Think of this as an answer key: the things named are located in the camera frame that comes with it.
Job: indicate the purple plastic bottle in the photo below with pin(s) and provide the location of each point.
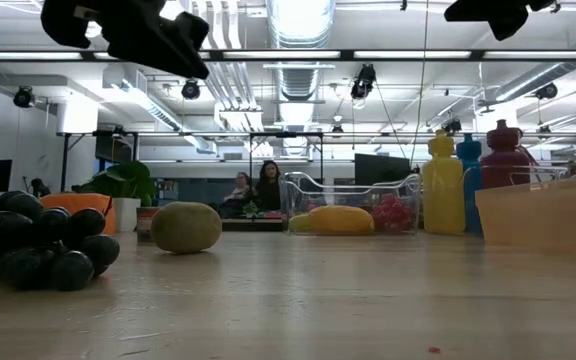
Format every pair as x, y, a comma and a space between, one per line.
505, 155

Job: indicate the blue plastic bottle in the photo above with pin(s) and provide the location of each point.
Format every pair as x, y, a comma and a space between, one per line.
470, 165

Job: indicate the yellow plastic bottle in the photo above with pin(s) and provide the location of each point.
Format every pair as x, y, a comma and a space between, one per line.
443, 190

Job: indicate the brown toy kiwi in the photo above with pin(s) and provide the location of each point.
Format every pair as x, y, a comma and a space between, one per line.
186, 227

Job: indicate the red toy grapes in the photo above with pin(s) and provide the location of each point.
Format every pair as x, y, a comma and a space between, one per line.
392, 212

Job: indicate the yellow toy banana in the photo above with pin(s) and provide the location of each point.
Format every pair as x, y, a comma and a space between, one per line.
299, 223

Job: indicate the orange toy fruit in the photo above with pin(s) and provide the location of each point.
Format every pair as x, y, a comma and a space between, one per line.
340, 220

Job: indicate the black ceiling spotlight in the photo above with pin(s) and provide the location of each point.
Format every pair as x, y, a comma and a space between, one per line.
547, 91
363, 82
191, 90
23, 97

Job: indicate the potted green plant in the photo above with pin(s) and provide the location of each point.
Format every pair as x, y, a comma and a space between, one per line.
123, 182

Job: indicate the clear plastic bin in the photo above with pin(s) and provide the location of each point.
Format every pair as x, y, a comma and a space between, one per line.
348, 192
550, 176

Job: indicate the orange round container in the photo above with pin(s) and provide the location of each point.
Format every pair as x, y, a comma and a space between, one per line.
78, 207

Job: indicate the person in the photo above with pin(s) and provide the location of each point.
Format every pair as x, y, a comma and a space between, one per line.
268, 185
240, 192

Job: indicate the orange translucent bin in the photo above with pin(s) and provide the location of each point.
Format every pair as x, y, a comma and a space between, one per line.
543, 220

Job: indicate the black toy grapes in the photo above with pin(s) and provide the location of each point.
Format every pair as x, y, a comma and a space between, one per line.
33, 240

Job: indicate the silver air duct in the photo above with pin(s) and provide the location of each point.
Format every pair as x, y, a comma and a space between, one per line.
300, 80

